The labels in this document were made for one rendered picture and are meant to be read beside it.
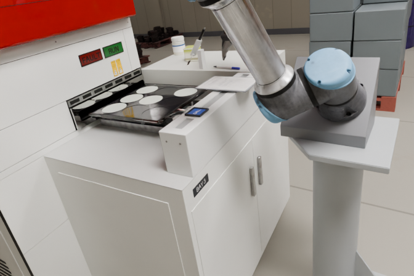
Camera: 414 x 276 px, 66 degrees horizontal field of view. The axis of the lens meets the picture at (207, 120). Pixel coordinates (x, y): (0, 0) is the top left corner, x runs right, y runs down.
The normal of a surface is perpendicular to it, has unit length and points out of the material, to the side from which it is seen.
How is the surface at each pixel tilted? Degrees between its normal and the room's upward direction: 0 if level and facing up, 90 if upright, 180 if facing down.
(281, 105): 108
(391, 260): 0
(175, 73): 90
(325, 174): 90
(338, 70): 42
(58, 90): 90
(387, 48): 90
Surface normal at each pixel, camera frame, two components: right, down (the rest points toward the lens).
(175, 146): -0.49, 0.42
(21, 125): 0.86, 0.10
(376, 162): -0.14, -0.90
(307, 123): -0.48, -0.33
